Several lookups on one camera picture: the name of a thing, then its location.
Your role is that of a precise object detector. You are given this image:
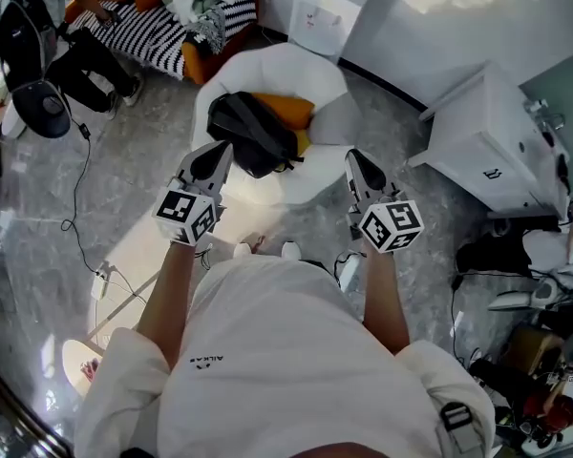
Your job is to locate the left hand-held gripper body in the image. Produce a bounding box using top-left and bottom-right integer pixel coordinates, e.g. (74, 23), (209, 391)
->
(151, 140), (234, 247)

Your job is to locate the person's white shirt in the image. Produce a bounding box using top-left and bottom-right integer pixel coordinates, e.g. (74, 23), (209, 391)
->
(73, 254), (498, 458)

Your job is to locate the orange cushion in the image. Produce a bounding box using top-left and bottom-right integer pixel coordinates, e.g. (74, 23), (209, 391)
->
(249, 92), (317, 172)

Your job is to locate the black backpack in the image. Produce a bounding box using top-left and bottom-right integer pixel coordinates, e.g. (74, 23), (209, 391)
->
(206, 91), (306, 180)

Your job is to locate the black hanging bag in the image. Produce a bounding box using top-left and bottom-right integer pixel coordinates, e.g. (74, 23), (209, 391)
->
(0, 0), (74, 140)

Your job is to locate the grey shoulder strap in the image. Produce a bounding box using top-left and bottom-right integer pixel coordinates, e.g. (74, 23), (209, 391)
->
(437, 400), (489, 455)

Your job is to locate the person's left forearm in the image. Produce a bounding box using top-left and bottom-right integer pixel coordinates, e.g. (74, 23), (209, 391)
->
(137, 240), (198, 372)

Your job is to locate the white cabinet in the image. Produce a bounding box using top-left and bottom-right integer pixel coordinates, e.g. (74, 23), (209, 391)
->
(406, 59), (572, 217)

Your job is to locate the orange sofa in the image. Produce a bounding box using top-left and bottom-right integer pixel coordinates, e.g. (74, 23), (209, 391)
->
(63, 0), (262, 86)

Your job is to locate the white power strip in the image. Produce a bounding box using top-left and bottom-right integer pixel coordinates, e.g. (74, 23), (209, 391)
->
(90, 263), (112, 301)

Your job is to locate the metal faucet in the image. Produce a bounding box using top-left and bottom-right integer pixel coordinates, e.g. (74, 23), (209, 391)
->
(523, 96), (567, 134)

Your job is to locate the white paper bag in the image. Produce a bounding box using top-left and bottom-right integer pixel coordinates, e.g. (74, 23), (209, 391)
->
(286, 0), (363, 58)

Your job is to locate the black white striped blanket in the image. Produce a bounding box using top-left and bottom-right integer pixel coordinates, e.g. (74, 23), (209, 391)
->
(70, 0), (260, 81)

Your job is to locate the white round armchair seat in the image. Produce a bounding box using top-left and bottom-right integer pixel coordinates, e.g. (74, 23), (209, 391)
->
(190, 41), (363, 208)

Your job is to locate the person's right forearm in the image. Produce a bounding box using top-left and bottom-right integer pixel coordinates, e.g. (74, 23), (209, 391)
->
(361, 243), (411, 355)

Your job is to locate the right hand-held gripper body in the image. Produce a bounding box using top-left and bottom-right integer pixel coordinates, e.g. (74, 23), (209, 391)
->
(345, 148), (426, 255)

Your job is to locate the brown cardboard box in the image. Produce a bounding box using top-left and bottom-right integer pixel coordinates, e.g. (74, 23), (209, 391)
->
(504, 325), (566, 377)

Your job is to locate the black floor cable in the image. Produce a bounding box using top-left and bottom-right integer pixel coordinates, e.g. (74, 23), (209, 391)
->
(59, 120), (107, 276)

